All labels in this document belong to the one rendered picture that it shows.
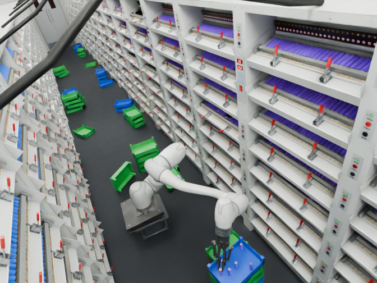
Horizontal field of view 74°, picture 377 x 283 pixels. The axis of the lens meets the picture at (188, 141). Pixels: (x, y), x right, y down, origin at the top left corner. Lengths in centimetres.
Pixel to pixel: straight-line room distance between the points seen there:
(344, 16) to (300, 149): 65
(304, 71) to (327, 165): 44
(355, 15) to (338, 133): 45
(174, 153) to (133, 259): 113
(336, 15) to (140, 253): 219
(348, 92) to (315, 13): 30
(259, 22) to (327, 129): 62
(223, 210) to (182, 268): 102
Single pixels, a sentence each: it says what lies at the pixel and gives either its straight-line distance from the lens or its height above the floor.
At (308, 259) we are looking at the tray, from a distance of 194.
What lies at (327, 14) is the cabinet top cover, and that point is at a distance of 105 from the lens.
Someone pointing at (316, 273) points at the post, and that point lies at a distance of 193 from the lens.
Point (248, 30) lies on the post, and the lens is 138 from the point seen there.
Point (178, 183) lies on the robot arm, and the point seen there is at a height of 92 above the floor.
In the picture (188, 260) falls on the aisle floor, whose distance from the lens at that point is 233.
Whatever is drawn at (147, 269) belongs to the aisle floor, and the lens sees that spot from 238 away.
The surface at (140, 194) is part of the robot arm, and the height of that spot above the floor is 50.
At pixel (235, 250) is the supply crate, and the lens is 187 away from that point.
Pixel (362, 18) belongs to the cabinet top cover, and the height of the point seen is 180.
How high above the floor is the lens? 204
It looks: 36 degrees down
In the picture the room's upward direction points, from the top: 12 degrees counter-clockwise
